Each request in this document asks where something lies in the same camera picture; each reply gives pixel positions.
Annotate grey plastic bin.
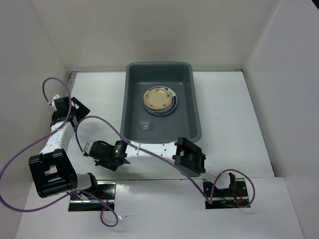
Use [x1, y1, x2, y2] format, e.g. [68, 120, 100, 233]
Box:
[120, 61, 201, 143]

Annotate metal base plate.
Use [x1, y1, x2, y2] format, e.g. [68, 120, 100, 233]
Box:
[68, 181, 116, 212]
[205, 179, 250, 210]

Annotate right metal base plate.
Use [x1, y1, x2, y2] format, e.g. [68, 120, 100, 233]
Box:
[205, 179, 250, 210]

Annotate white plate green red rim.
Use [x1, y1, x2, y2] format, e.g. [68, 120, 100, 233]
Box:
[143, 86, 178, 116]

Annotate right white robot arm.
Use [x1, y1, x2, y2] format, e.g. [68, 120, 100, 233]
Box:
[83, 137, 236, 196]

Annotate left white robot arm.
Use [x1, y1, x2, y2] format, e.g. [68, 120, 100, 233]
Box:
[28, 95, 100, 199]

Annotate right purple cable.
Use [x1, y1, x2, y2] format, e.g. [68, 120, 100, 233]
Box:
[74, 115, 257, 208]

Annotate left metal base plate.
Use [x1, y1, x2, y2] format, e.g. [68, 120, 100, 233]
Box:
[68, 181, 116, 212]

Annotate clear plastic cup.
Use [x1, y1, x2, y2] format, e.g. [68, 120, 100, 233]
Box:
[138, 115, 151, 130]

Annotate purple cable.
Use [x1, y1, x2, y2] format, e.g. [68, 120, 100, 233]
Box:
[74, 115, 257, 208]
[0, 77, 119, 227]

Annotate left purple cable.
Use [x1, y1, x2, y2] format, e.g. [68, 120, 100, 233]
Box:
[0, 77, 119, 227]

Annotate cream plate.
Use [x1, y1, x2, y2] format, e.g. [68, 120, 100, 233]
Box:
[143, 87, 172, 110]

